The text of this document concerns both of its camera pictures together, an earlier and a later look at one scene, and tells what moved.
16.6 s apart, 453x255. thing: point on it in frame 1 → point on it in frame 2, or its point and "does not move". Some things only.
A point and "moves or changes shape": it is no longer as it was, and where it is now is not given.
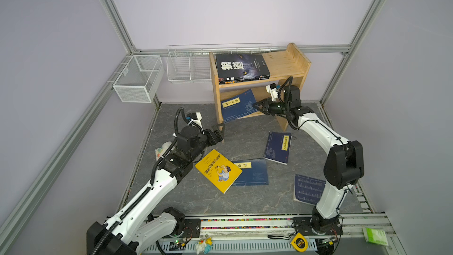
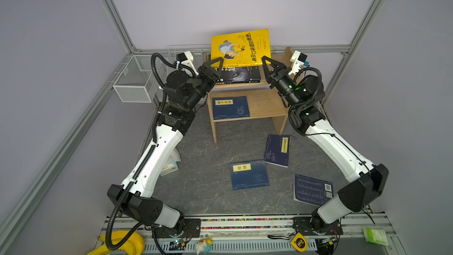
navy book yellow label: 238,105 moves or changes shape
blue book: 254,172 does not move
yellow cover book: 219,169 → 242,49
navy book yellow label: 278,147 does not move
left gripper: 219,137 → 207,69
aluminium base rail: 368,234 does not move
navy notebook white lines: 308,190 does not move
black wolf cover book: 240,67 does not move
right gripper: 267,105 → 279,80
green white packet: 375,236 does not move
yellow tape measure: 299,242 does not move
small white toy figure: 204,245 does not move
